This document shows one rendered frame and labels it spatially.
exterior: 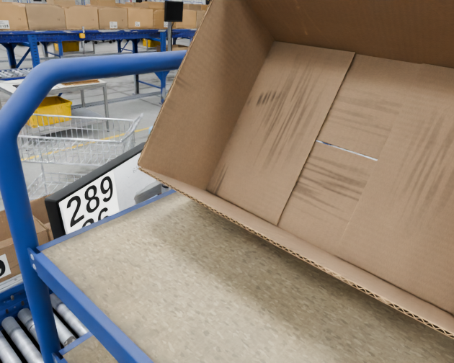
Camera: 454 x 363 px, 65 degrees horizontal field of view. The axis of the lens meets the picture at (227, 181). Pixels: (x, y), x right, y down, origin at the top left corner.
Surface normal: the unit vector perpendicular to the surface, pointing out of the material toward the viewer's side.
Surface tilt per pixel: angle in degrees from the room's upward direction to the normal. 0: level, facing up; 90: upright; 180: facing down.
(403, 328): 0
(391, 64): 57
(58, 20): 90
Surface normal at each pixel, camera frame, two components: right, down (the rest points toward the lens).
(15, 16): 0.77, 0.32
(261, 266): 0.07, -0.88
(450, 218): -0.50, -0.22
